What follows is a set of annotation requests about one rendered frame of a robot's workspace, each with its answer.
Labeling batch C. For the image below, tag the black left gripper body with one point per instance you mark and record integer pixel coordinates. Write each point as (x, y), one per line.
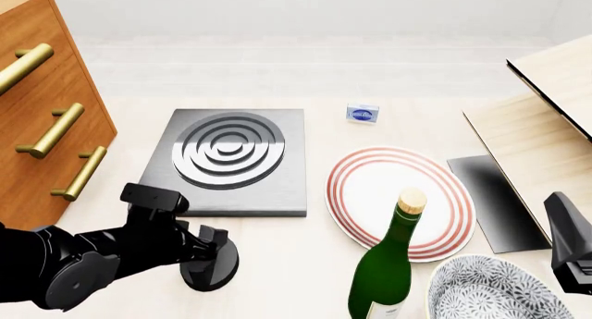
(187, 242)

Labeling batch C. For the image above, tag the wooden cabinet with drawers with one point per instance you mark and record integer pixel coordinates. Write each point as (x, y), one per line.
(32, 27)

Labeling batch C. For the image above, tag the white plate with red rings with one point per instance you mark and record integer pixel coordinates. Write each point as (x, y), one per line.
(370, 183)

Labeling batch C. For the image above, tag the green wine bottle with cork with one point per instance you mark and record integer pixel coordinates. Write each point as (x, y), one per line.
(384, 263)

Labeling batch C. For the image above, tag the blue patterned bowl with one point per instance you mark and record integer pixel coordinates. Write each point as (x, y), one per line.
(485, 291)

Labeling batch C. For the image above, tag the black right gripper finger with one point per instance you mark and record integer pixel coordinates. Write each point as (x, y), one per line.
(566, 225)

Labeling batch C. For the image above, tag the pale wood shelf unit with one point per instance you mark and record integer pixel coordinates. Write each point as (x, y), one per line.
(522, 138)

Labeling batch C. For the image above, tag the flat black stove plate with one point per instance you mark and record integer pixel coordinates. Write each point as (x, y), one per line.
(277, 180)

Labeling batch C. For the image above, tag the flat black panel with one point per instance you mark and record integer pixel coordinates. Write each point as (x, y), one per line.
(495, 201)

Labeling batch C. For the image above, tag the small blue printed box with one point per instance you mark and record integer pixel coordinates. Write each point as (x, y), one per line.
(363, 113)

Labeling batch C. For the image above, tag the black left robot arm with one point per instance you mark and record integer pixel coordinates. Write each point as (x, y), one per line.
(92, 256)

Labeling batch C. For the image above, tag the round black stove knob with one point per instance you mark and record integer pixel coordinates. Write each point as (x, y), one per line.
(222, 267)

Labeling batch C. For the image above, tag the wooden cabinet drawer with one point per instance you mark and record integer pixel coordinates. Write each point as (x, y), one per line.
(74, 90)
(44, 31)
(99, 135)

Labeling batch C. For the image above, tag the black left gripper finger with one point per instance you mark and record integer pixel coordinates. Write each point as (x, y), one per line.
(222, 238)
(205, 234)

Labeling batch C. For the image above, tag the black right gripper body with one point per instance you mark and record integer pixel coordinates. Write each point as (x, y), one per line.
(575, 275)

